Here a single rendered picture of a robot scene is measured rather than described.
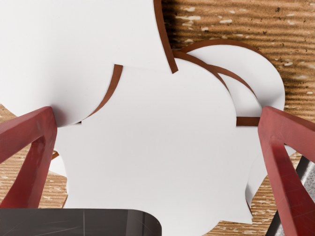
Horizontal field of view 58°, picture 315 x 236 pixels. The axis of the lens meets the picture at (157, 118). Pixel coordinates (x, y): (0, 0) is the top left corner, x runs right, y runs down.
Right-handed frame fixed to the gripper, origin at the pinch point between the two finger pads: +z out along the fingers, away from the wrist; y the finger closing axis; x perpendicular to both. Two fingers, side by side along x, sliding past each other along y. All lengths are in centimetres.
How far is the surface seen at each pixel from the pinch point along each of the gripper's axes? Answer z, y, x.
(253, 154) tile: 1.5, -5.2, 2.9
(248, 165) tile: 1.5, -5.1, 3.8
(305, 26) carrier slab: 7.6, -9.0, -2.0
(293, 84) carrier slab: 7.6, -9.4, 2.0
